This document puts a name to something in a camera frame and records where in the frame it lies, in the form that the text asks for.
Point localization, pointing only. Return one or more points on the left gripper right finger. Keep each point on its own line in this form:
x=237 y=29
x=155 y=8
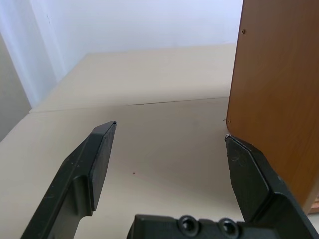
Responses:
x=259 y=189

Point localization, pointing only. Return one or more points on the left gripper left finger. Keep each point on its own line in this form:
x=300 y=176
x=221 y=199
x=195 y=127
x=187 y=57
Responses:
x=74 y=174

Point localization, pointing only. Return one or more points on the wooden cabinet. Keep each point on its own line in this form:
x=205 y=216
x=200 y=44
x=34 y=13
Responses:
x=274 y=74

